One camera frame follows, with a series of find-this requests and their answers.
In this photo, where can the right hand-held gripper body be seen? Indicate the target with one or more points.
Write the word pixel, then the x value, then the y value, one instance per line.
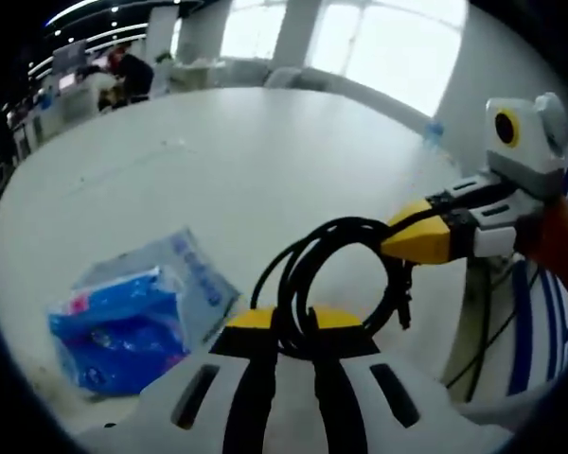
pixel 530 142

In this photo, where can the green potted plant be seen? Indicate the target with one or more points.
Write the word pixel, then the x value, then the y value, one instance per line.
pixel 163 57

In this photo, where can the light blue packet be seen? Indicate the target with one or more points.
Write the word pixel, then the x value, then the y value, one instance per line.
pixel 203 269

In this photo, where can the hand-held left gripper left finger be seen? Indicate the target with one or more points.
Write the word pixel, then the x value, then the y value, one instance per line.
pixel 246 378

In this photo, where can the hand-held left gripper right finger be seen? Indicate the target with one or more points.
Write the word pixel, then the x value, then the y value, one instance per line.
pixel 341 378

